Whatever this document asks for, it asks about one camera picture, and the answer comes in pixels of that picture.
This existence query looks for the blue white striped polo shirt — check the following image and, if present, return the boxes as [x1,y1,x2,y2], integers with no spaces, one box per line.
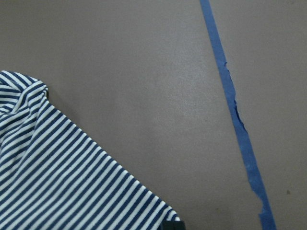
[0,71,181,230]

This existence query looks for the brown paper table cover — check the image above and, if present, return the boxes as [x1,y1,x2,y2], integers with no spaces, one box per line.
[0,0,307,230]

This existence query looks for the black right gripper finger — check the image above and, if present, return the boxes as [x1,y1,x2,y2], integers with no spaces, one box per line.
[162,221,186,230]

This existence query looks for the blue tape line lengthwise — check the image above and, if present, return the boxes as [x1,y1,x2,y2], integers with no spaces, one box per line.
[200,0,277,230]

